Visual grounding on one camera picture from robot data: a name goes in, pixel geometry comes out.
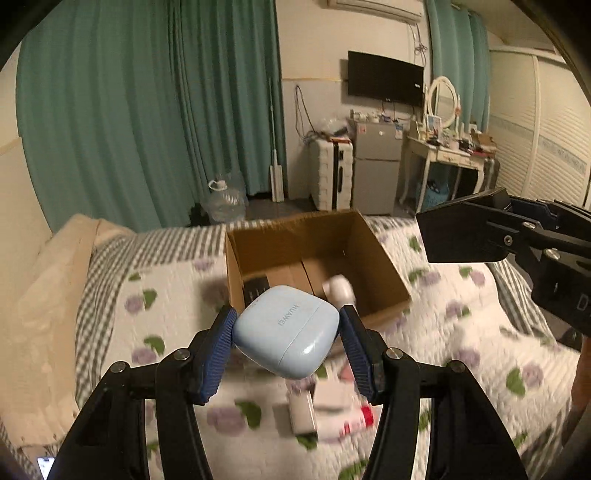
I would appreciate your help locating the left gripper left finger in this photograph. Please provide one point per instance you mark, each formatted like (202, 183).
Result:
(107, 439)

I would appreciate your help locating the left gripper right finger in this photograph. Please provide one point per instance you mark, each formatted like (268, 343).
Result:
(468, 439)

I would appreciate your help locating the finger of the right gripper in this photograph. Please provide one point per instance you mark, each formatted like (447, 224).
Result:
(458, 231)

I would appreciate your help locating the white bottle red cap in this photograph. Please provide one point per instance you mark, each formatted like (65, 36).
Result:
(337, 426)

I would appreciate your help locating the white small box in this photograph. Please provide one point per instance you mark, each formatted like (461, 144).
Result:
(333, 395)

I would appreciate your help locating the white charger block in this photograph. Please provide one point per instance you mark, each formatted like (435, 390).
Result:
(302, 413)

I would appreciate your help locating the light blue earbuds case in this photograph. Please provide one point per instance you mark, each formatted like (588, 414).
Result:
(287, 331)

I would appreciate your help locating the blue laundry basket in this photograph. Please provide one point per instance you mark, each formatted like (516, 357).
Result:
(437, 192)

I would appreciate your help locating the beige blanket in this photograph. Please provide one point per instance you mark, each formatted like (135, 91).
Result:
(38, 342)

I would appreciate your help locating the white louvered wardrobe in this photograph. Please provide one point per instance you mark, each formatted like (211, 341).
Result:
(540, 120)

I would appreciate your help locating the silver mini fridge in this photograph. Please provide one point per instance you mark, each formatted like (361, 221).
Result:
(377, 156)

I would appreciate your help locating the white oval mirror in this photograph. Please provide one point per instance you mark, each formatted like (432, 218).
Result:
(443, 101)

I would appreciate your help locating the white rounded device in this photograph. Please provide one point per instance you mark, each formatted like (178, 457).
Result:
(339, 291)

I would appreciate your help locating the floral quilted bedspread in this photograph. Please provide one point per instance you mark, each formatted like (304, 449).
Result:
(147, 295)

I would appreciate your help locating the white suitcase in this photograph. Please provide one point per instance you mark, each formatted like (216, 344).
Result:
(330, 165)

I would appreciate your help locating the brown cardboard box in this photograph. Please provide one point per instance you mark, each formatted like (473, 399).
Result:
(306, 250)

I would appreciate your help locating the teal right curtain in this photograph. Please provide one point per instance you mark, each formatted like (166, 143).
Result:
(460, 51)

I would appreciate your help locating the teal curtain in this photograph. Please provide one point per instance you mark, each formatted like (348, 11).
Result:
(128, 109)
(460, 51)

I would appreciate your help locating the white folded rack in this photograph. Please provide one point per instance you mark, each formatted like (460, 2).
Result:
(276, 179)

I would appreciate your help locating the black remote control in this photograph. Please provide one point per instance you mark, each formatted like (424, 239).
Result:
(253, 287)

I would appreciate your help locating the white air conditioner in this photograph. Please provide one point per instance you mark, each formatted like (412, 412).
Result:
(410, 11)

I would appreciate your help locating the clear water jug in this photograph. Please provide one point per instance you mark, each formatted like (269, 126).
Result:
(225, 204)

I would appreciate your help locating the black wall television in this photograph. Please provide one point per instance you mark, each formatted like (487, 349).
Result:
(385, 79)

